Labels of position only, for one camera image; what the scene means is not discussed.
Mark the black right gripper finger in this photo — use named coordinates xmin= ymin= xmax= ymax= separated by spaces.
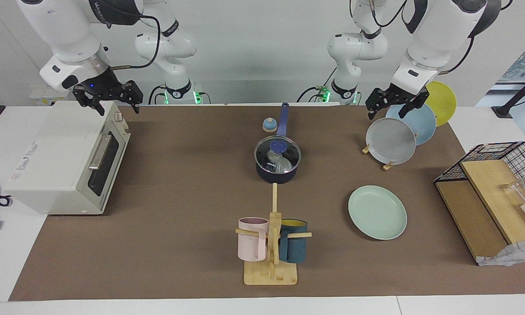
xmin=73 ymin=86 xmax=106 ymax=116
xmin=122 ymin=80 xmax=143 ymax=115

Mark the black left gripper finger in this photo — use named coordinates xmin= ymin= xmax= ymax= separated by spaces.
xmin=399 ymin=94 xmax=430 ymax=119
xmin=366 ymin=89 xmax=389 ymax=119

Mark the glass lid with blue knob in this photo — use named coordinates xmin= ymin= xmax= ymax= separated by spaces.
xmin=254 ymin=136 xmax=302 ymax=174

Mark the clear vermicelli packet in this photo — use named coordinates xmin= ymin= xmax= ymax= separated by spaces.
xmin=266 ymin=149 xmax=294 ymax=173

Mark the light blue plate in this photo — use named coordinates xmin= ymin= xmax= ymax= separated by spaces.
xmin=386 ymin=103 xmax=437 ymax=146

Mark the yellow plate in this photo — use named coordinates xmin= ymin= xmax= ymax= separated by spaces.
xmin=425 ymin=81 xmax=457 ymax=127

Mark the grey plate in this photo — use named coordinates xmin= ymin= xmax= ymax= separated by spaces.
xmin=366 ymin=117 xmax=417 ymax=165

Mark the wooden plate rack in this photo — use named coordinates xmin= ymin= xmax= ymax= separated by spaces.
xmin=362 ymin=142 xmax=396 ymax=171

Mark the mint green plate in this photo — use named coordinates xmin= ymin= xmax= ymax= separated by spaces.
xmin=348 ymin=185 xmax=408 ymax=241

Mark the cream toaster oven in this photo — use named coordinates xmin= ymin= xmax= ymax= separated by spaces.
xmin=4 ymin=101 xmax=132 ymax=216

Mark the brown table mat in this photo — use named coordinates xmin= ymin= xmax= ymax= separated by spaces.
xmin=9 ymin=105 xmax=525 ymax=301

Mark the light wooden board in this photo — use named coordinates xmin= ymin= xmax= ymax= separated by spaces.
xmin=460 ymin=160 xmax=525 ymax=245

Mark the cork topped wooden board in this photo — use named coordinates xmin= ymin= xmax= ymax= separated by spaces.
xmin=435 ymin=180 xmax=510 ymax=263

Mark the clear glass cup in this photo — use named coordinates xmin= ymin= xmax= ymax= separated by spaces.
xmin=501 ymin=179 xmax=525 ymax=203

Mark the teal mug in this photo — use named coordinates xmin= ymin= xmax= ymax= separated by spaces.
xmin=279 ymin=219 xmax=308 ymax=264

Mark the grey patterned bag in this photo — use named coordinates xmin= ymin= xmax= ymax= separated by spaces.
xmin=476 ymin=238 xmax=525 ymax=266

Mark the pink mug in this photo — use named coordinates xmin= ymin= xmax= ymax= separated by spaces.
xmin=238 ymin=217 xmax=269 ymax=262

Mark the wooden mug tree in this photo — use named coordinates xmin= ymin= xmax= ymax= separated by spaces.
xmin=235 ymin=183 xmax=312 ymax=286

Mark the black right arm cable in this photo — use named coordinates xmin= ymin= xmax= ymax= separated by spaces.
xmin=109 ymin=14 xmax=162 ymax=70

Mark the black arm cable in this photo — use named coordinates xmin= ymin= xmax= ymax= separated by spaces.
xmin=109 ymin=14 xmax=162 ymax=70
xmin=439 ymin=35 xmax=477 ymax=75

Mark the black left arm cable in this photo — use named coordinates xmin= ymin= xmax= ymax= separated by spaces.
xmin=439 ymin=35 xmax=477 ymax=75

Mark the black wire basket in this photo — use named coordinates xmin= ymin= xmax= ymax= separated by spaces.
xmin=434 ymin=141 xmax=525 ymax=202

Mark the dark pot with blue handle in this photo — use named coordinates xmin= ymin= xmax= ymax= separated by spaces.
xmin=254 ymin=103 xmax=302 ymax=184

